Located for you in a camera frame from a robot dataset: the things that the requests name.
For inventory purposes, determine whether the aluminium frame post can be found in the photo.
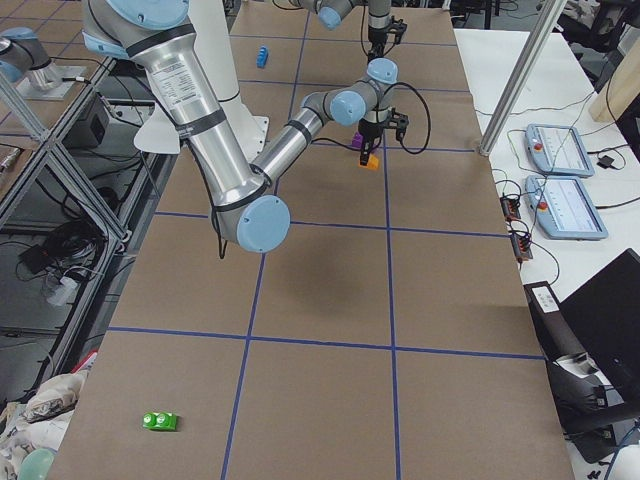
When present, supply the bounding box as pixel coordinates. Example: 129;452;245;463
478;0;566;157

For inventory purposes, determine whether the lower teach pendant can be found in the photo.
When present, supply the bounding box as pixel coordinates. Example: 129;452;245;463
525;175;608;241

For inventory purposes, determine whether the brown paper table mat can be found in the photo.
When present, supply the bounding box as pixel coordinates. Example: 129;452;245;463
50;9;573;479

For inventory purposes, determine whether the upper teach pendant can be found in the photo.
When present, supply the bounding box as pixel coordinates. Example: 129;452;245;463
525;124;594;178

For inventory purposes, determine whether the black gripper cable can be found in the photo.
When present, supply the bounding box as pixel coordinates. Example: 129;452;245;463
314;81;432;155

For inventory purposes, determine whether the orange trapezoid block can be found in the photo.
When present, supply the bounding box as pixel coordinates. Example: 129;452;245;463
359;154;380;171

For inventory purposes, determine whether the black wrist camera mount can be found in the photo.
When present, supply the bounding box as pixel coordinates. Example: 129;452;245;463
386;15;407;46
387;108;410;143

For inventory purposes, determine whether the long blue block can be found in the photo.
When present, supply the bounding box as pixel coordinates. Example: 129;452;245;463
256;45;269;69

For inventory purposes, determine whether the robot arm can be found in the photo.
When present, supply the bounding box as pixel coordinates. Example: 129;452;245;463
82;1;398;253
273;0;393;60

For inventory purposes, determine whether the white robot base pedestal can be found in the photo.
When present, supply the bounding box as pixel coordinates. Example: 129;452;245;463
134;0;271;156

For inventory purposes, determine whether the green two-stud block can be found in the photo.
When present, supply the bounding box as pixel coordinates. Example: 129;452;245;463
141;411;179;432

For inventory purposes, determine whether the purple trapezoid block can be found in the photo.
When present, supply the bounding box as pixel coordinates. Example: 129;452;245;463
351;132;363;150

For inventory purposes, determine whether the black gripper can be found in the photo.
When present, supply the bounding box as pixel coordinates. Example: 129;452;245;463
358;119;388;166
367;28;388;56

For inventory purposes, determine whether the teach pendant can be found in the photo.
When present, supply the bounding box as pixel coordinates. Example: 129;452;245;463
525;124;594;178
525;175;608;241

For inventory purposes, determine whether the black laptop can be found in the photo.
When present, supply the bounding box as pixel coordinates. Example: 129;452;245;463
560;248;639;400

